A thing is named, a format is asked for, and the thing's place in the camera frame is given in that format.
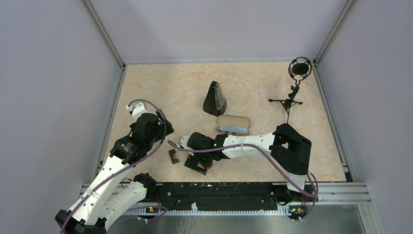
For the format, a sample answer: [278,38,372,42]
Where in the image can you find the brown frame sunglasses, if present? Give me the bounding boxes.
[199,162,213,171]

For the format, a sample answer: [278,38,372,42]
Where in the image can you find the plaid glasses case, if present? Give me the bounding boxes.
[216,115,251,136]

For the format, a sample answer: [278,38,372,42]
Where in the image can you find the blue cleaning cloth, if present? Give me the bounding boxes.
[218,126,249,134]

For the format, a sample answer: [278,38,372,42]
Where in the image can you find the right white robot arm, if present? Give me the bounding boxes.
[178,123,312,201]

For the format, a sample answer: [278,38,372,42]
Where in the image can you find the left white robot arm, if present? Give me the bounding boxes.
[55,110,174,234]

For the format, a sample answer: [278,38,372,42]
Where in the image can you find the small brown case insert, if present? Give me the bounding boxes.
[168,149,179,164]

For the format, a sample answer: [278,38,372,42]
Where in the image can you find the dark triangular glasses case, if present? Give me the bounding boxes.
[203,81,227,117]

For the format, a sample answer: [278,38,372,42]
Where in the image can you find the black microphone on tripod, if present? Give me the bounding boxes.
[268,57,313,123]

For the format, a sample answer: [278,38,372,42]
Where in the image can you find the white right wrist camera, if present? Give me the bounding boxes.
[179,136,193,155]

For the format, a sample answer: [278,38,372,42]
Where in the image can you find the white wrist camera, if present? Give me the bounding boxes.
[126,101,149,121]
[179,136,193,155]

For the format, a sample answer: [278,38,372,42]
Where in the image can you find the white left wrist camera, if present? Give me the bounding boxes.
[126,101,149,121]

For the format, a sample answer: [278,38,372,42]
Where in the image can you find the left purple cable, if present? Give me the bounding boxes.
[59,98,169,234]

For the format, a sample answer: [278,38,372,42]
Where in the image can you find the purple cable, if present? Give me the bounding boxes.
[167,139,319,222]
[59,98,169,234]

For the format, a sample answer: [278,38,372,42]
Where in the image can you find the grey slotted cable duct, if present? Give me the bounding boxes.
[122,203,292,216]

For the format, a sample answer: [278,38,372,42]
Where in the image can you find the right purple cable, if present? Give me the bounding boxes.
[167,139,319,222]

